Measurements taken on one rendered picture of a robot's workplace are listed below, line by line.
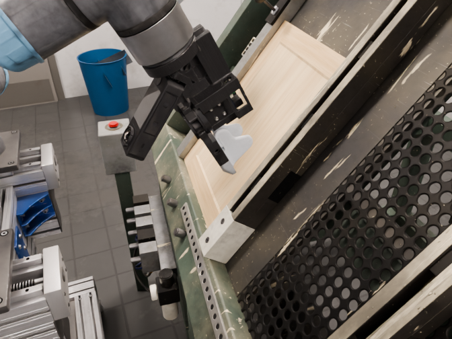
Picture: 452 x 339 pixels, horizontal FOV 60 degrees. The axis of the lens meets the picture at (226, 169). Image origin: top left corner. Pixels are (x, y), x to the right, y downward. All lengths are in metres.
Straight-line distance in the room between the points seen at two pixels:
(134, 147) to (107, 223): 2.06
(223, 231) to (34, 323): 0.45
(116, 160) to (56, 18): 1.18
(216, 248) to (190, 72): 0.58
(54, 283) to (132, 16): 0.63
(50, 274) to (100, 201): 1.83
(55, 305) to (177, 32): 0.66
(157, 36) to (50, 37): 0.10
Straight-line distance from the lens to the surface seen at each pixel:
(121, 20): 0.43
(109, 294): 2.16
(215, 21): 4.40
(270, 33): 1.29
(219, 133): 0.52
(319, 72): 1.02
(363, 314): 0.64
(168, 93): 0.48
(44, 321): 0.96
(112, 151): 1.55
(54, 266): 0.94
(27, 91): 4.26
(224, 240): 0.96
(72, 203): 2.78
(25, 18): 0.44
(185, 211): 1.16
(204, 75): 0.49
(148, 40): 0.43
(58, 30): 0.44
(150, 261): 1.26
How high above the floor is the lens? 1.64
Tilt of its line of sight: 34 degrees down
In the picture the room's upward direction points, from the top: straight up
